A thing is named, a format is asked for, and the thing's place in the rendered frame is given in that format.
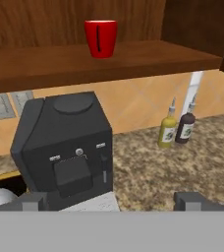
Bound dark brown sauce bottle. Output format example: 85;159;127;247
174;94;197;145

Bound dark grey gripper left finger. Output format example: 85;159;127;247
0;192;48;213

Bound yellow oil bottle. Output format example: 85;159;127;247
157;96;178;149

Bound dark tray with yellow rim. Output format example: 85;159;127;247
0;169;29;199

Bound grey wall socket plate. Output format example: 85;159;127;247
0;93;18;121
10;90;35;117

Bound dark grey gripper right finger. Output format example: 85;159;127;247
173;191;224;213

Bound brown wooden open cabinet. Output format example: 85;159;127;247
0;0;224;95

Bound black coffee machine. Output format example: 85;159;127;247
9;91;121;213

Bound red mug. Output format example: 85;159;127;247
84;20;119;59

